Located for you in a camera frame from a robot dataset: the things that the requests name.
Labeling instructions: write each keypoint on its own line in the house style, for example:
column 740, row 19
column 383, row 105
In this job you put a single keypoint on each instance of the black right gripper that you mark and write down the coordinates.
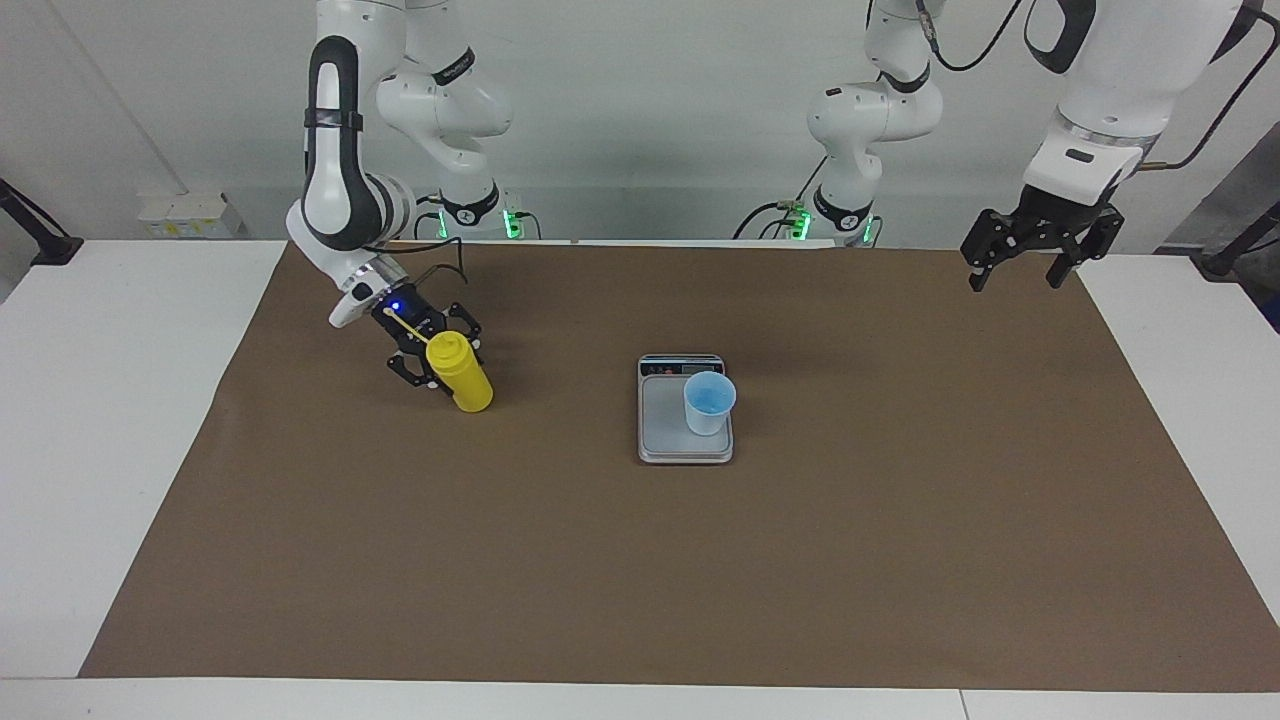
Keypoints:
column 410, row 320

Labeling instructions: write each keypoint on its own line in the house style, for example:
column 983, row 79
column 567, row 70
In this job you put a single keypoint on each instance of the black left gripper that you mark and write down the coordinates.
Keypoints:
column 1060, row 215

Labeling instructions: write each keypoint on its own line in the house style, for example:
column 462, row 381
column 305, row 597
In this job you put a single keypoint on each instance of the yellow squeeze seasoning bottle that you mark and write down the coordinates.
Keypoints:
column 463, row 378

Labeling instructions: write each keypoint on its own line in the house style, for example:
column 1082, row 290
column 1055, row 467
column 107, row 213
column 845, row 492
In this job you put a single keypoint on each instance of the blue plastic cup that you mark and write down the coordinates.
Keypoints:
column 708, row 410

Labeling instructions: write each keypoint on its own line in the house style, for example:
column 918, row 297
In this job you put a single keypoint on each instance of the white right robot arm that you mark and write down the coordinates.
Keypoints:
column 340, row 200

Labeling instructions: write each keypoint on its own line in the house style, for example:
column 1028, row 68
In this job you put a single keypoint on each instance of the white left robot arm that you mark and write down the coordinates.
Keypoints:
column 1110, row 80

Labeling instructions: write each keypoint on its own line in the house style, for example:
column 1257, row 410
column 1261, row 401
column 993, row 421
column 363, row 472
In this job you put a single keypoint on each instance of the silver digital kitchen scale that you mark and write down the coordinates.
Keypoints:
column 662, row 425

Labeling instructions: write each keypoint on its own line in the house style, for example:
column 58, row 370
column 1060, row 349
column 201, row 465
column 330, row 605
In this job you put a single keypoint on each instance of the black clamp stand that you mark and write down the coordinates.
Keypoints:
column 45, row 245
column 1240, row 245

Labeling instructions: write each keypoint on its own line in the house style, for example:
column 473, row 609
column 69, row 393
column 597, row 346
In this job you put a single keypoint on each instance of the brown paper table mat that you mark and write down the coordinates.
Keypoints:
column 600, row 560

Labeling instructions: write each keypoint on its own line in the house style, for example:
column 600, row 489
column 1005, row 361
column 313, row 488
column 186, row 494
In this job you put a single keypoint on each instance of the white wall socket box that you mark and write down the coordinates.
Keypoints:
column 190, row 215

